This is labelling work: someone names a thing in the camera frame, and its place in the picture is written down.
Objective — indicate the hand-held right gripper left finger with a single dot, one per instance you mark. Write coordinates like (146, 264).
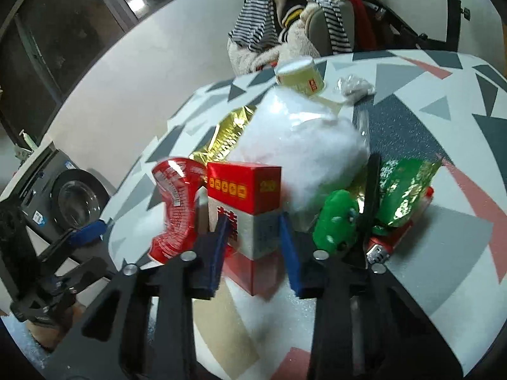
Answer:
(220, 247)

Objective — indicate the black exercise bike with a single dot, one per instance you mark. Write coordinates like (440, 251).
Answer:
(416, 16)

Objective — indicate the clear plastic wrap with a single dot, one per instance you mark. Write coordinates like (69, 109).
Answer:
(352, 87)

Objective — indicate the red scarf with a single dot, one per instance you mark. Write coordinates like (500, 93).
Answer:
(362, 19)

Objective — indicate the dark window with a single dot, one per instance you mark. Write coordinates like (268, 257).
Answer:
(59, 27)

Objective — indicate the cream fleece jacket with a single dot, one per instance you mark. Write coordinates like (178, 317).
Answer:
(293, 51)

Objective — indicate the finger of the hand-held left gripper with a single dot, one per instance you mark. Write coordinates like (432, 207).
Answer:
(91, 275)
(89, 232)

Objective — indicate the geometric patterned tablecloth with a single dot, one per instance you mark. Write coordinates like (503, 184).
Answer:
(455, 126)

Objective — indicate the yellow-green paper cup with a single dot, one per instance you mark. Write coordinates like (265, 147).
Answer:
(297, 79)

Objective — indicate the white pump bottle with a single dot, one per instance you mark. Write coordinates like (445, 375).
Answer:
(27, 140)

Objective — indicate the gold foil wrapper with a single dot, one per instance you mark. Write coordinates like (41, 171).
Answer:
(227, 130)

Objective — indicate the thin black piece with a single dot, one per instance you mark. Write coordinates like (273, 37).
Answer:
(372, 190)

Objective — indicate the red snack packet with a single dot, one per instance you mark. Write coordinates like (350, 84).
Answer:
(178, 206)

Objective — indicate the green and gold foil packet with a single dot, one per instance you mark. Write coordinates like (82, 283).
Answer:
(404, 190)

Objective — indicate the white cotton-filled plastic bag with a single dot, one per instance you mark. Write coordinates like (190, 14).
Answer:
(301, 146)

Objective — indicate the grey chair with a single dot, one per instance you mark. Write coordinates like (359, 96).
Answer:
(321, 27)

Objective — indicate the red and white carton box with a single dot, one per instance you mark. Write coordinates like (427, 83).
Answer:
(245, 190)

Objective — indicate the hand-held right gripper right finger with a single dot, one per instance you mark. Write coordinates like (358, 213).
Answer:
(289, 251)

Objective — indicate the dark grey washing machine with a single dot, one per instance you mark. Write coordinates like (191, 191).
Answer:
(75, 198)

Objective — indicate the black and white striped shirt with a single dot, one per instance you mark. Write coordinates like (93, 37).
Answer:
(253, 16)

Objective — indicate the dark jacket with striped cuff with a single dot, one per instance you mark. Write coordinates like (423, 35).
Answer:
(291, 4)

